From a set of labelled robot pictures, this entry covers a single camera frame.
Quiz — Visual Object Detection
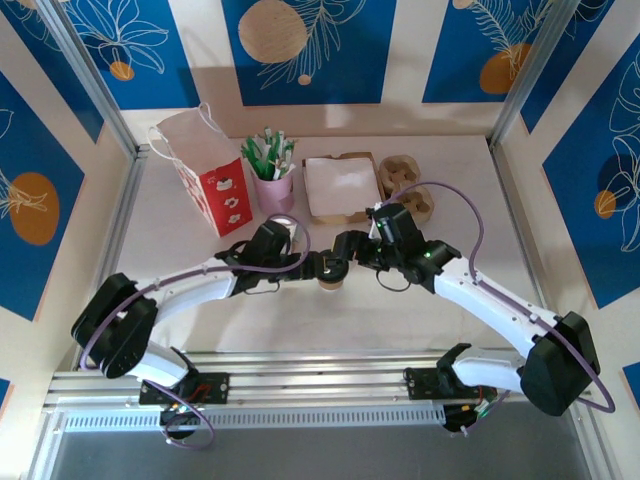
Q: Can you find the black plastic cup lid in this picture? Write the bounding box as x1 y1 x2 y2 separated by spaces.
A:
319 259 350 284

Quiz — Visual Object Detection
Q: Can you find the red and white paper bag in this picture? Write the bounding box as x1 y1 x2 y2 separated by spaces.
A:
147 102 254 239

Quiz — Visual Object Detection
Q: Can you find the brown cardboard napkin box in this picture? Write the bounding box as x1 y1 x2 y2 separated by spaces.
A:
301 151 386 225

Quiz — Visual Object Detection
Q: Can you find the pink holder cup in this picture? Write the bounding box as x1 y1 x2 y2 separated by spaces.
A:
251 169 295 215

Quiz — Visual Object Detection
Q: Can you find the green stick sachet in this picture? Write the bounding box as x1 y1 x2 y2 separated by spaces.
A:
242 139 274 180
262 130 282 177

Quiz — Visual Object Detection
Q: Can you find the small circuit board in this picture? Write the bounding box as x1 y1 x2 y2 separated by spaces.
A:
444 399 496 435
159 399 202 419

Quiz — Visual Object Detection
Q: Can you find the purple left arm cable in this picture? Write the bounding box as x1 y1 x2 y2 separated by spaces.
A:
81 214 315 450

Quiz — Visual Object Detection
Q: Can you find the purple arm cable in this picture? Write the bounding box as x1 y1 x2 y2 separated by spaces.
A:
81 214 315 450
372 180 616 437

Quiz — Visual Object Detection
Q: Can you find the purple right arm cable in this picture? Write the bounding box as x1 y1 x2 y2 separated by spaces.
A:
372 180 616 437

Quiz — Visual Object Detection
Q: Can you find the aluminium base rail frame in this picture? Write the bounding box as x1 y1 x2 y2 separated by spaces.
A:
43 349 594 416

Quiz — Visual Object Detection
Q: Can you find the aluminium side rail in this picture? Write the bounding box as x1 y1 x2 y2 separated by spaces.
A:
74 144 149 371
492 139 564 359

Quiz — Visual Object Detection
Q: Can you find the slotted grey cable duct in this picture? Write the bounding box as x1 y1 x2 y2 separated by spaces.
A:
58 405 447 434

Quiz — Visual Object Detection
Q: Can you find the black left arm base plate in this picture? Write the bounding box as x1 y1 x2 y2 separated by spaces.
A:
138 372 230 406

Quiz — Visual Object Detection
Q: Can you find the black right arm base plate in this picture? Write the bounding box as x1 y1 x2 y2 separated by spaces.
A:
404 367 496 401

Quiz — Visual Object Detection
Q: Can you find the aluminium corner post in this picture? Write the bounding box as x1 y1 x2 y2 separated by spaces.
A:
37 0 139 156
489 0 576 149

